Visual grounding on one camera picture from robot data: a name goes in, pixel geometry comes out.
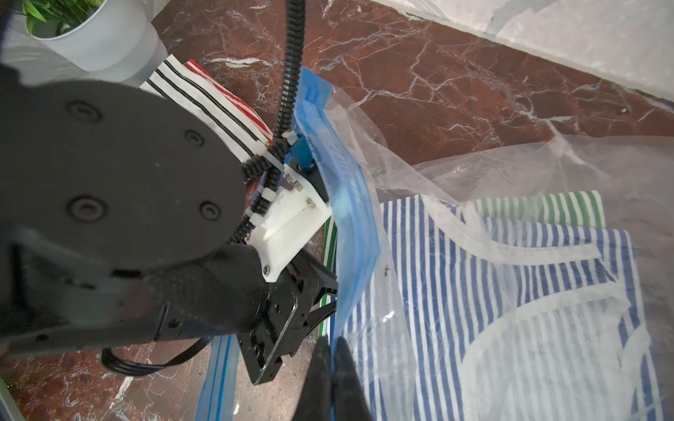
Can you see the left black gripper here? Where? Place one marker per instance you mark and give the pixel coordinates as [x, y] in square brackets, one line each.
[225, 293]

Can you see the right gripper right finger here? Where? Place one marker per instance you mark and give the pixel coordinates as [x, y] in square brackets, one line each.
[349, 401]

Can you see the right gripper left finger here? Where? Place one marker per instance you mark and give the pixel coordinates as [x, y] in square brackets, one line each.
[314, 403]

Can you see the blue white striped top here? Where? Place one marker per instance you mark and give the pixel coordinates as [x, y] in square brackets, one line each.
[506, 320]

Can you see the red white striped top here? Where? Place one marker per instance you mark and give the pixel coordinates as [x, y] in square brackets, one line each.
[251, 114]

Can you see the clear vacuum bag blue zip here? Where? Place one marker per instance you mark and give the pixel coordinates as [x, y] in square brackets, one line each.
[632, 175]

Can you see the black white striped top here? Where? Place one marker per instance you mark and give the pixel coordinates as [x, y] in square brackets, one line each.
[176, 83]

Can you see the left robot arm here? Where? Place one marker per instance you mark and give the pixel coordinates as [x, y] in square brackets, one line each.
[125, 220]

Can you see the potted plant white pot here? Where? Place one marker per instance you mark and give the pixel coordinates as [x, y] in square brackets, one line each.
[116, 43]

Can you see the green white striped garment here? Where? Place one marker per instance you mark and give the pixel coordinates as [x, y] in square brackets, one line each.
[461, 269]

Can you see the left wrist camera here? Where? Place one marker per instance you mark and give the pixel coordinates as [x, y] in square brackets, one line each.
[298, 209]

